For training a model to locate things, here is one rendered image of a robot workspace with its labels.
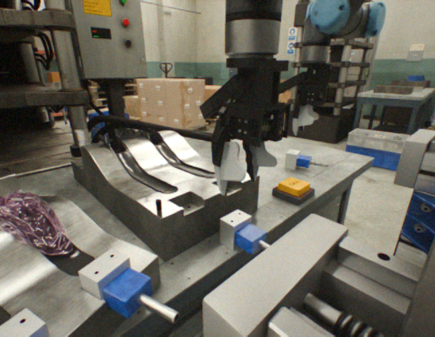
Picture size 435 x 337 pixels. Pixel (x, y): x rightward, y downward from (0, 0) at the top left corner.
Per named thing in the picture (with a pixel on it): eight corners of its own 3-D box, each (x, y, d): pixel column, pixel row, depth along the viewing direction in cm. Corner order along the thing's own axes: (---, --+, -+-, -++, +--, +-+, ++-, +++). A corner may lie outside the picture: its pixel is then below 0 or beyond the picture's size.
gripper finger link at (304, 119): (309, 136, 75) (316, 105, 74) (289, 134, 78) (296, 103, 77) (310, 138, 78) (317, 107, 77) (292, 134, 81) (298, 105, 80)
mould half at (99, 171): (257, 209, 61) (261, 156, 56) (164, 263, 44) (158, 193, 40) (150, 159, 95) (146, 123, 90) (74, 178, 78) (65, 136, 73)
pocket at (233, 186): (243, 197, 56) (243, 182, 54) (225, 206, 52) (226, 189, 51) (227, 190, 59) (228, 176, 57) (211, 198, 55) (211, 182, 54)
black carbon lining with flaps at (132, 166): (222, 182, 59) (222, 143, 55) (162, 207, 49) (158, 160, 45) (146, 150, 82) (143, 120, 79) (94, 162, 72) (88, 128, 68)
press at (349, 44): (363, 128, 506) (388, 8, 431) (335, 144, 400) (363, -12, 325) (316, 122, 565) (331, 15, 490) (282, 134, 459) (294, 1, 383)
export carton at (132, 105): (158, 115, 566) (156, 96, 551) (140, 118, 535) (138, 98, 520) (142, 112, 605) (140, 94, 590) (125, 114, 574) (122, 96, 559)
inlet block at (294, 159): (328, 170, 84) (330, 155, 83) (325, 175, 80) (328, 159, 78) (288, 163, 91) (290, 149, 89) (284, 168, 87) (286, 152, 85)
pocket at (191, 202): (205, 216, 49) (205, 198, 47) (183, 227, 45) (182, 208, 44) (191, 207, 52) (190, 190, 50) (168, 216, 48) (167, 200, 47)
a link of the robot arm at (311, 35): (332, -5, 63) (301, 1, 69) (325, 45, 67) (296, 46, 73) (345, 1, 68) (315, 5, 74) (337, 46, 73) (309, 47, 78)
